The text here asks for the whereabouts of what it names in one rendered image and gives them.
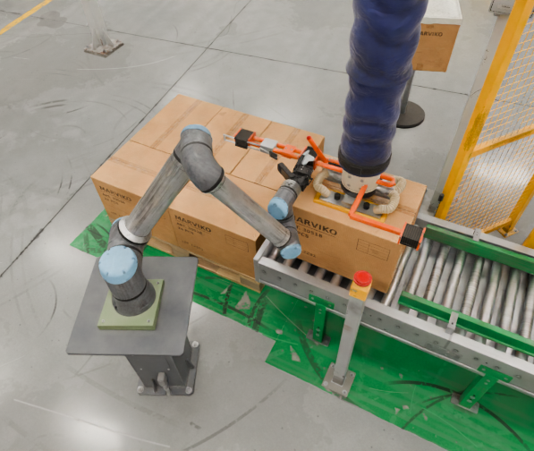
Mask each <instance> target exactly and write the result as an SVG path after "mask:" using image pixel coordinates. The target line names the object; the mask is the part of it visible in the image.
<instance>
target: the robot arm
mask: <svg viewBox="0 0 534 451"><path fill-rule="evenodd" d="M180 137H181V138H180V140H179V142H178V143H177V145H176V146H175V148H174V150H173V153H172V154H171V156H170V157H169V158H168V159H167V160H166V162H165V164H164V165H163V167H162V168H161V170H160V171H159V172H158V174H157V176H156V177H155V179H154V180H153V182H152V183H151V185H150V186H149V187H148V188H147V190H146V191H145V193H144V194H143V196H142V197H141V199H140V201H139V202H138V203H137V205H136V206H135V208H134V209H133V211H132V212H131V214H130V215H129V216H125V217H119V218H118V219H116V220H115V221H114V222H113V224H112V226H111V228H110V232H109V240H108V245H107V251H105V252H104V254H103V255H102V256H101V258H100V260H99V265H98V266H99V270H100V274H101V276H102V277H103V278H104V280H105V281H106V284H107V286H108V288H109V290H110V292H111V293H112V304H113V307H114V309H115V311H116V312H117V313H119V314H120V315H123V316H125V317H133V316H137V315H140V314H142V313H143V312H145V311H147V310H148V309H149V308H150V307H151V306H152V304H153V303H154V301H155V299H156V290H155V288H154V286H153V285H152V284H151V283H150V282H149V281H148V280H147V279H146V278H145V277H144V275H143V272H142V259H143V250H144V247H145V245H146V244H147V243H148V241H149V240H150V238H151V236H152V232H151V230H152V228H153V227H154V226H155V224H156V223H157V221H158V220H159V219H160V218H161V216H163V214H164V213H165V211H166V210H167V209H168V207H169V206H170V205H171V203H172V202H173V201H174V199H175V198H176V196H177V195H178V194H179V192H180V191H181V190H182V188H183V187H184V185H185V184H186V183H187V182H188V181H189V180H191V182H192V183H193V184H194V185H195V186H196V188H198V189H199V190H200V191H201V192H203V193H210V194H212V195H213V196H214V197H215V198H217V199H218V200H219V201H221V202H222V203H223V204H224V205H226V206H227V207H228V208H229V209H230V210H231V211H232V212H234V213H235V214H236V215H237V216H239V217H240V218H241V219H243V220H244V221H245V222H246V223H248V224H249V225H250V226H252V227H253V228H254V229H255V230H257V231H258V232H259V233H260V234H262V235H263V236H264V237H265V238H267V239H268V240H269V241H270V242H271V243H272V244H274V246H275V247H276V248H277V249H279V250H280V254H281V256H282V257H283V258H285V259H293V258H296V257H297V256H299V255H300V254H301V244H300V240H299V236H298V232H297V228H296V224H295V220H294V214H293V209H292V205H293V203H294V202H295V201H296V199H297V198H298V196H299V195H300V193H301V191H304V190H305V188H306V187H307V185H308V186H309V183H311V181H312V179H313V178H311V174H312V172H314V170H313V167H311V166H307V163H308V162H309V161H313V160H314V157H313V156H311V155H309V150H307V151H306V152H304V153H303V154H302V155H301V156H300V157H299V159H298V161H297V163H296V165H295V167H294V168H293V171H292V172H291V171H290V170H289V169H288V168H287V166H286V165H285V164H284V163H283V162H281V163H279V164H277V170H278V172H279V173H280V174H281V175H282V176H283V177H284V179H285V181H284V182H283V183H282V185H281V186H280V188H279V189H278V191H277V192H276V194H275V196H274V197H273V199H271V201H269V204H268V206H267V211H268V212H266V211H265V210H264V209H263V208H262V207H260V205H259V204H258V203H257V202H256V201H255V200H253V199H252V198H251V197H250V196H249V195H247V194H246V193H245V192H244V191H243V190H242V189H240V188H239V187H238V186H237V185H236V184H235V183H233V182H232V181H231V180H230V179H229V178H228V177H226V176H225V170H224V169H223V168H222V167H221V166H220V165H219V164H218V163H217V162H216V160H215V158H214V156H213V147H212V142H213V139H212V137H211V133H210V131H209V130H208V129H207V128H206V127H205V126H203V125H200V124H190V125H187V126H185V127H184V128H183V129H182V132H181V135H180ZM309 180H311V181H310V182H309Z"/></svg>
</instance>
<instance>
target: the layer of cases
mask: <svg viewBox="0 0 534 451"><path fill-rule="evenodd" d="M190 124H200V125H203V126H205V127H206V128H207V129H208V130H209V131H210V133H211V137H212V139H213V142H212V147H213V156H214V158H215V160H216V162H217V163H218V164H219V165H220V166H221V167H222V168H223V169H224V170H225V176H226V177H228V178H229V179H230V180H231V181H232V182H233V183H235V184H236V185H237V186H238V187H239V188H240V189H242V190H243V191H244V192H245V193H246V194H247V195H249V196H250V197H251V198H252V199H253V200H255V201H256V202H257V203H258V204H259V205H260V207H262V208H263V209H264V210H265V211H266V212H268V211H267V206H268V204H269V201H271V199H273V197H274V196H275V194H276V192H277V191H278V189H279V188H280V186H281V185H282V183H283V182H284V181H285V179H284V177H283V176H282V175H281V174H280V173H279V172H278V170H277V164H279V163H281V162H283V163H284V164H285V165H286V166H287V168H288V169H289V170H290V171H291V172H292V171H293V168H294V167H295V165H296V163H297V161H298V159H295V158H291V159H289V158H287V157H282V155H280V154H277V153H276V154H277V160H275V159H273V158H271V157H270V156H269V155H268V154H266V153H263V152H260V151H258V150H255V149H250V148H247V149H243V148H240V147H237V146H235V143H231V142H229V141H226V140H224V135H223V134H226V135H229V136H232V137H233V136H234V134H235V133H237V132H238V131H239V130H240V128H241V127H242V129H245V130H249V131H252V132H256V136H257V137H260V138H263V139H265V138H269V139H271V140H277V141H278V143H281V144H284V145H286V144H289V145H292V146H295V147H296V149H301V150H303V149H304V147H305V146H307V147H308V146H311V145H310V144H309V142H308V140H307V136H308V135H310V136H311V138H312V139H313V140H314V141H315V143H316V144H317V145H318V147H319V149H321V150H322V153H324V143H325V136H322V135H319V134H316V133H313V132H307V131H304V130H301V129H298V128H294V127H291V126H288V125H285V124H282V123H277V122H272V121H270V120H267V119H264V118H260V117H257V116H255V115H249V114H245V113H243V112H239V111H236V110H233V109H230V108H227V107H222V106H218V105H215V104H211V103H208V102H206V101H202V100H199V99H196V98H190V97H187V96H184V95H181V94H178V95H177V96H176V97H175V98H174V99H173V100H172V101H170V102H169V103H168V104H167V105H166V106H165V107H164V108H163V109H162V110H161V111H160V112H159V113H158V114H157V115H155V116H154V117H153V118H152V119H151V120H150V121H149V122H148V123H147V124H146V125H145V126H144V127H142V128H141V129H140V130H139V131H138V132H137V133H136V134H135V135H134V136H133V137H132V138H131V139H130V140H128V141H127V142H126V143H125V144H124V145H123V146H122V147H121V148H120V149H119V150H118V151H117V152H116V153H115V154H113V155H112V156H111V157H110V158H109V159H108V160H107V161H106V162H105V163H104V164H103V165H102V166H101V167H100V168H99V169H98V170H97V171H96V172H95V173H94V174H93V175H92V176H91V177H90V178H91V180H92V182H93V183H94V186H95V188H96V190H97V193H98V195H99V197H100V199H101V201H102V203H103V205H104V207H105V209H106V213H107V215H108V216H109V217H110V218H112V219H114V220H116V219H118V218H119V217H125V216H129V215H130V214H131V212H132V211H133V209H134V208H135V206H136V205H137V203H138V202H139V201H140V199H141V197H142V196H143V194H144V193H145V191H146V190H147V188H148V187H149V186H150V185H151V183H152V182H153V180H154V179H155V177H156V176H157V174H158V172H159V171H160V170H161V168H162V167H163V165H164V164H165V162H166V160H167V159H168V158H169V157H170V156H171V154H172V153H173V150H174V148H175V146H176V145H177V143H178V142H179V140H180V138H181V137H180V135H181V132H182V129H183V128H184V127H185V126H187V125H190ZM311 147H312V146H311ZM151 232H152V235H153V236H155V237H156V238H159V239H161V240H163V241H166V242H168V243H171V244H173V245H176V246H178V247H179V246H180V247H181V248H183V249H185V250H187V251H190V252H193V253H195V254H198V255H199V256H201V257H204V258H206V259H208V260H212V261H214V262H216V263H218V264H221V265H223V266H225V267H228V268H231V269H233V270H235V271H238V272H240V273H243V274H244V275H246V276H249V277H252V278H255V272H254V262H253V259H254V257H255V255H256V254H257V252H258V251H259V249H260V247H261V246H262V244H263V242H264V241H265V240H266V238H265V237H264V236H263V235H262V234H260V233H259V232H258V231H257V230H255V229H254V228H253V227H252V226H250V225H249V224H248V223H246V222H245V221H244V220H243V219H241V218H240V217H239V216H237V215H236V214H235V213H234V212H232V211H231V210H230V209H229V208H228V207H227V206H226V205H224V204H223V203H222V202H221V201H219V200H218V199H217V198H215V197H214V196H213V195H212V194H210V193H203V192H201V191H200V190H199V189H198V188H196V186H195V185H194V184H193V183H192V182H191V180H189V181H188V182H187V183H186V184H185V185H184V187H183V188H182V190H181V191H180V192H179V194H178V195H177V196H176V198H175V199H174V201H173V202H172V203H171V205H170V206H169V207H168V209H167V210H166V211H165V213H164V214H163V216H161V218H160V219H159V220H158V221H157V223H156V224H155V226H154V227H153V228H152V230H151Z"/></svg>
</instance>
